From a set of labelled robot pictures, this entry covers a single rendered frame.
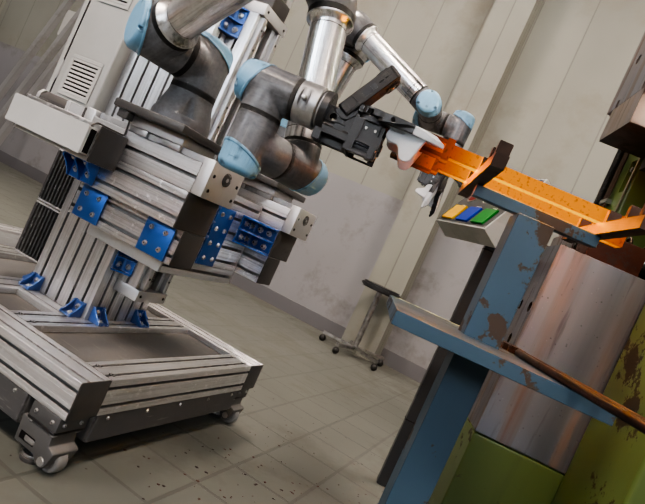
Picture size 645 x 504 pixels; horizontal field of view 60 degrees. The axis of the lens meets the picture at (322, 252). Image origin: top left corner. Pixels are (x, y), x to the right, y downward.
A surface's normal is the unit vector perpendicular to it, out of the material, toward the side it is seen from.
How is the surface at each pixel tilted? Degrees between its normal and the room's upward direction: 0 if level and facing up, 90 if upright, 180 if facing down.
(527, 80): 90
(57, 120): 90
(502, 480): 90
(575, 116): 90
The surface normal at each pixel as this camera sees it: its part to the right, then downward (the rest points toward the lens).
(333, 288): -0.35, -0.15
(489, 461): -0.12, -0.04
